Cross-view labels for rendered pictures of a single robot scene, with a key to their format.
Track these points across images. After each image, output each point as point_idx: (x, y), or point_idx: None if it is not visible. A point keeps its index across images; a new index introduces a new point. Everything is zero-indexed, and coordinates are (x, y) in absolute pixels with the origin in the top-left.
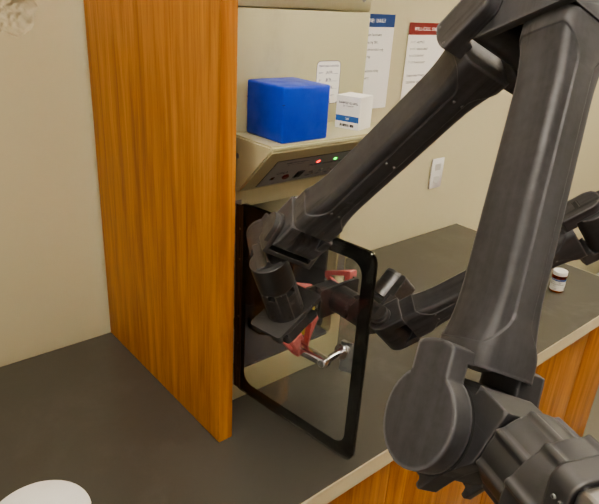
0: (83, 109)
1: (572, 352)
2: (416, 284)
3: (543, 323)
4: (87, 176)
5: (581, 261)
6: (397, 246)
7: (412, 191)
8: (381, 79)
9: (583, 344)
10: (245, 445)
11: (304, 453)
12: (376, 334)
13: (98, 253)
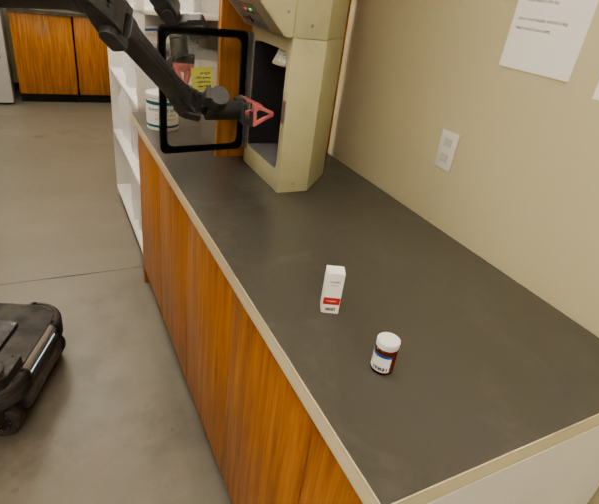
0: (352, 10)
1: (290, 398)
2: (393, 258)
3: (288, 304)
4: (344, 52)
5: (118, 51)
6: (507, 282)
7: (591, 245)
8: (571, 38)
9: (306, 423)
10: (207, 157)
11: (190, 165)
12: (297, 211)
13: (338, 102)
